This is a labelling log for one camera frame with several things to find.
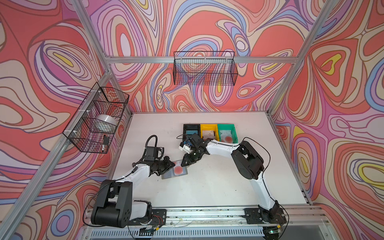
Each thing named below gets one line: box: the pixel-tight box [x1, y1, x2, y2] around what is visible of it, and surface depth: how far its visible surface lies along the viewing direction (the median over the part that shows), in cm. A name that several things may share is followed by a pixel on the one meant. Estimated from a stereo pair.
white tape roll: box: [96, 114, 118, 126], surface depth 75 cm
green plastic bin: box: [217, 124, 239, 144], surface depth 106 cm
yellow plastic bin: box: [200, 124, 219, 141], surface depth 106 cm
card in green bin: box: [219, 130, 233, 143], surface depth 106 cm
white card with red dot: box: [173, 160, 184, 176], surface depth 90 cm
